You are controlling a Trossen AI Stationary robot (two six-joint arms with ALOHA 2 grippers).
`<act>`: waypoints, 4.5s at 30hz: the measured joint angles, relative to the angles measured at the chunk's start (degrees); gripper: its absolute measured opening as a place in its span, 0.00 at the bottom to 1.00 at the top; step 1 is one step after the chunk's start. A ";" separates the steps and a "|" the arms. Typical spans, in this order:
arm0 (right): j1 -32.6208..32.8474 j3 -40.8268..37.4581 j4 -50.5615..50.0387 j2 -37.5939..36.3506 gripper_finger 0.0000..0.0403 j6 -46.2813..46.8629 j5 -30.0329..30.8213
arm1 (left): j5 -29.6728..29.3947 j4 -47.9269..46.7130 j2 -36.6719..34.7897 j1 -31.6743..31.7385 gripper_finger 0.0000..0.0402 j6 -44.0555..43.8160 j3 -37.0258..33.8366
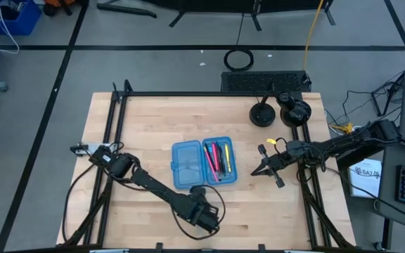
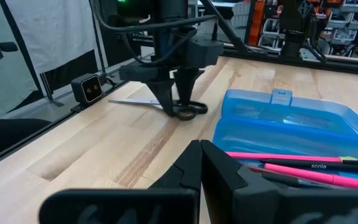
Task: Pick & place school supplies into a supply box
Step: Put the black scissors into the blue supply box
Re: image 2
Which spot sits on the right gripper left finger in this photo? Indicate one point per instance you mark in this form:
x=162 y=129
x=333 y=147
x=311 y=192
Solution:
x=185 y=177

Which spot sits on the black chair armrest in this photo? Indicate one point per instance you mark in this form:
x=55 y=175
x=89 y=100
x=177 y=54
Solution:
x=8 y=46

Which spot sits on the black table-level camera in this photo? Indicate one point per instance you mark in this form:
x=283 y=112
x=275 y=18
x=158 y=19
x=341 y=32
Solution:
x=87 y=88

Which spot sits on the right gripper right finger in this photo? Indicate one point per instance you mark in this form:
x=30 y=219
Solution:
x=219 y=174

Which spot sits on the matte black pen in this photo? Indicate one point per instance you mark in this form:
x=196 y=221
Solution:
x=291 y=163

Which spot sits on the white backdrop sheet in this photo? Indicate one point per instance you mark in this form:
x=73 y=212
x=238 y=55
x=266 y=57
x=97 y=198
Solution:
x=51 y=31

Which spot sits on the storage shelf with bins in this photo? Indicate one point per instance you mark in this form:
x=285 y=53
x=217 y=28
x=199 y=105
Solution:
x=256 y=25

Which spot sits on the pink pen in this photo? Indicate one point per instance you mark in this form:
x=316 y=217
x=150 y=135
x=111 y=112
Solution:
x=322 y=177

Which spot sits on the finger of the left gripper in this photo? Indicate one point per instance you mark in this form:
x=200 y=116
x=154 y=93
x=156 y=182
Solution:
x=186 y=87
x=163 y=93

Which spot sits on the person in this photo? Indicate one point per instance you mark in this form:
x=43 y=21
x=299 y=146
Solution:
x=5 y=137

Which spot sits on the blue translucent supply box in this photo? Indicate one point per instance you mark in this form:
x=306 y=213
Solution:
x=291 y=124

